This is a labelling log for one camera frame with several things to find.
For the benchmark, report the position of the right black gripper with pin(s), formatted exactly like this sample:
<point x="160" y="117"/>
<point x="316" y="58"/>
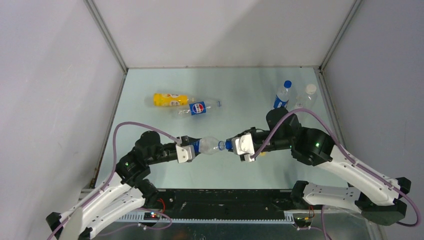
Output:
<point x="252" y="130"/>

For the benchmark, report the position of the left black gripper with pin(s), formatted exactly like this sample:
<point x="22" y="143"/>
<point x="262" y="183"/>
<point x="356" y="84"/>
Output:
<point x="188" y="139"/>

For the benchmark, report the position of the clear crushed bottle blue label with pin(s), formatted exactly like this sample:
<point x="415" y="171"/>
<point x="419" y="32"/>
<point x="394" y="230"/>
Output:
<point x="209" y="146"/>

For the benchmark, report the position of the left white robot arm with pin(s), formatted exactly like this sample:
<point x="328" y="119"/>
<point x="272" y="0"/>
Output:
<point x="127" y="188"/>

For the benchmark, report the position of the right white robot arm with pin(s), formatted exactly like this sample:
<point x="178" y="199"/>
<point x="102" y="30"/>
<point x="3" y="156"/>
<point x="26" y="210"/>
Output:
<point x="376" y="197"/>

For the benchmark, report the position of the standing Pepsi bottle blue cap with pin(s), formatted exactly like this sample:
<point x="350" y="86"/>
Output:
<point x="283" y="95"/>

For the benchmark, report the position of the large clear bottle white cap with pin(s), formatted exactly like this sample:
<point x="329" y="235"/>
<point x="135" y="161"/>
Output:
<point x="308" y="96"/>

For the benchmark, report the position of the yellow juice bottle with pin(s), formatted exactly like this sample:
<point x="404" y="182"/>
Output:
<point x="171" y="100"/>

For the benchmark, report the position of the lying uncapped Pepsi bottle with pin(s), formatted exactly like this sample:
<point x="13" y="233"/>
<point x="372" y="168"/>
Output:
<point x="199" y="108"/>

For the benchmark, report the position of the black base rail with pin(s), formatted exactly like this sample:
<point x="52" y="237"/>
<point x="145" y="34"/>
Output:
<point x="227" y="204"/>

